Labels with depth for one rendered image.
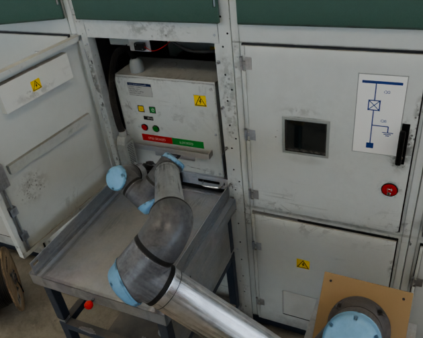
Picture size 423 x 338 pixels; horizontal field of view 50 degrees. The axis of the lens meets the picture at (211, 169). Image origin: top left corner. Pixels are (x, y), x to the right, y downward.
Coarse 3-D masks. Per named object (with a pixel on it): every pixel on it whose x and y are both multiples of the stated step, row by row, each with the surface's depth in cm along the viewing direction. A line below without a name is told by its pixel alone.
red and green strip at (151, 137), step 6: (144, 138) 215; (150, 138) 213; (156, 138) 212; (162, 138) 210; (168, 138) 209; (174, 138) 207; (180, 144) 208; (186, 144) 206; (192, 144) 205; (198, 144) 203
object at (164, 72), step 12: (144, 60) 212; (156, 60) 210; (168, 60) 209; (180, 60) 207; (192, 60) 206; (204, 60) 204; (120, 72) 202; (144, 72) 199; (156, 72) 198; (168, 72) 196; (180, 72) 195; (192, 72) 194; (204, 72) 192; (216, 72) 191; (216, 84) 184; (216, 96) 186
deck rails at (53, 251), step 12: (108, 192) 216; (120, 192) 220; (96, 204) 209; (108, 204) 213; (216, 204) 195; (84, 216) 202; (96, 216) 206; (216, 216) 197; (72, 228) 196; (84, 228) 200; (204, 228) 187; (60, 240) 190; (72, 240) 194; (192, 240) 177; (48, 252) 184; (60, 252) 189; (192, 252) 179; (36, 264) 179; (48, 264) 184; (180, 264) 170; (156, 312) 158
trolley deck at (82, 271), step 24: (192, 192) 214; (120, 216) 205; (144, 216) 203; (96, 240) 193; (120, 240) 192; (216, 240) 193; (72, 264) 183; (96, 264) 181; (192, 264) 176; (72, 288) 173; (96, 288) 171; (144, 312) 161
